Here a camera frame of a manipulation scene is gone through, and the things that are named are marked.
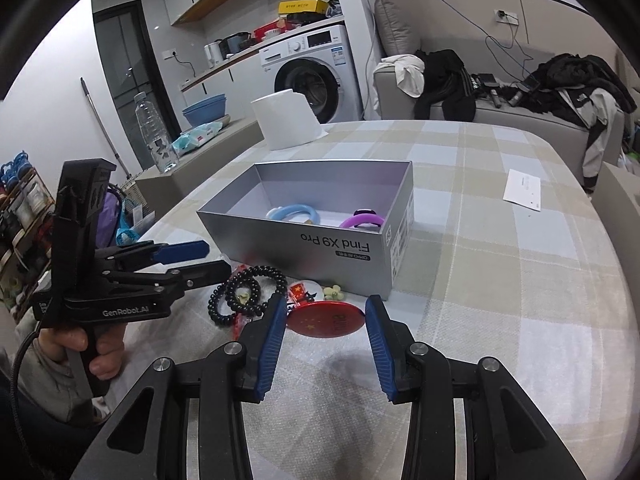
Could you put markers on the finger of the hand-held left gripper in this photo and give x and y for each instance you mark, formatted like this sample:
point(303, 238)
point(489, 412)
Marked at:
point(180, 251)
point(205, 272)

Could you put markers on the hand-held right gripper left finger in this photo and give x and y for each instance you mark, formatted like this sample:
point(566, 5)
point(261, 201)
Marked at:
point(270, 340)

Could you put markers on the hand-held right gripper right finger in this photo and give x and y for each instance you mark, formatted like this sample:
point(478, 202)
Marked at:
point(382, 350)

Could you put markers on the red round badge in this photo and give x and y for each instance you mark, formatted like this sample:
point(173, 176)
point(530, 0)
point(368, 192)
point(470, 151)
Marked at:
point(320, 320)

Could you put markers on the small red flag badge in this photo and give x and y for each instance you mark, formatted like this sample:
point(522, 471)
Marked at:
point(300, 292)

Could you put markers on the yellow flower hair clip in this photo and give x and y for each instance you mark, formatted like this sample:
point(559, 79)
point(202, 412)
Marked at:
point(334, 292)

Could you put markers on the grey cardboard box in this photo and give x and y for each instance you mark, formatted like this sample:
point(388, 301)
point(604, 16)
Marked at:
point(300, 255)

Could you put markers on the person's left hand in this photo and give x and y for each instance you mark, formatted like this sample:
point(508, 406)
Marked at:
point(107, 360)

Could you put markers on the purple bag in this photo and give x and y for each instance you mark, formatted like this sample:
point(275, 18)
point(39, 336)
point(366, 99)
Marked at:
point(107, 220)

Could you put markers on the storage shelf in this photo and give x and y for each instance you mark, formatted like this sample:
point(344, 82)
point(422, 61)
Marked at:
point(22, 230)

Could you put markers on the grey side cabinet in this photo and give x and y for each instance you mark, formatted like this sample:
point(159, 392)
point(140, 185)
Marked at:
point(210, 165)

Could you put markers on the light blue bangle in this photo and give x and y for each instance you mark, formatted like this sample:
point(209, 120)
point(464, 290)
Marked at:
point(290, 208)

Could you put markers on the wet wipes pack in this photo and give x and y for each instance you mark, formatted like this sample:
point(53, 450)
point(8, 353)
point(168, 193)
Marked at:
point(197, 137)

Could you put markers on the clear plastic water bottle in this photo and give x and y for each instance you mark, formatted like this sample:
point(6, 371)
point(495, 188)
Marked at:
point(155, 135)

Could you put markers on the purple bangle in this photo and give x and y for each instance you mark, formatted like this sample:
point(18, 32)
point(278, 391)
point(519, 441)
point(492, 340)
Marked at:
point(360, 221)

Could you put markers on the blue plastic basin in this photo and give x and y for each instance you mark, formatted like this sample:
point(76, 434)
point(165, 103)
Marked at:
point(205, 107)

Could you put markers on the dark glass door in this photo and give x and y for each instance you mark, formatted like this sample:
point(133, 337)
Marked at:
point(125, 70)

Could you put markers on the white electric kettle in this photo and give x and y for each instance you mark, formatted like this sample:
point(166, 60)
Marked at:
point(212, 54)

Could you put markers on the white paper card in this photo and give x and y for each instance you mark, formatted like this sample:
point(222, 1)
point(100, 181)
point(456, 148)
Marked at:
point(522, 190)

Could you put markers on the red basket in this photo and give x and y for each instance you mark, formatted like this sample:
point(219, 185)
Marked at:
point(267, 30)

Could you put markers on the white washing machine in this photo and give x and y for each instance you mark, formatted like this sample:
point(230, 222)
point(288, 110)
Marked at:
point(310, 45)

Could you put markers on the black striped garment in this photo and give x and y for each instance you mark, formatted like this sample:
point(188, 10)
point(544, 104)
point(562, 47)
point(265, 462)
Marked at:
point(445, 85)

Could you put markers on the yellow cardboard box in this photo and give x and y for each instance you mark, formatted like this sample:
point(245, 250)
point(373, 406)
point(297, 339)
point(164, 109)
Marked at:
point(300, 6)

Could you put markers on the grey sofa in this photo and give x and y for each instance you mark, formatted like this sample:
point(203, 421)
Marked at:
point(530, 120)

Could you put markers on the white garment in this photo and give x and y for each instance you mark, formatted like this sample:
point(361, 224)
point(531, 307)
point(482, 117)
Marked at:
point(407, 72)

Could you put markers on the beige side table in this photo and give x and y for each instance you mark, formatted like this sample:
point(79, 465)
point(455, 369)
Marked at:
point(617, 190)

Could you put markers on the grey pillow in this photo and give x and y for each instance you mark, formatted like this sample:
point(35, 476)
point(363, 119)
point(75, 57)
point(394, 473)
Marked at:
point(395, 25)

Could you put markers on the pile of dark jackets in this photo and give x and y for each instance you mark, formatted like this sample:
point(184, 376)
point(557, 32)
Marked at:
point(580, 85)

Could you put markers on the wall socket with charger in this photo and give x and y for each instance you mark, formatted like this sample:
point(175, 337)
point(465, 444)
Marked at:
point(501, 15)

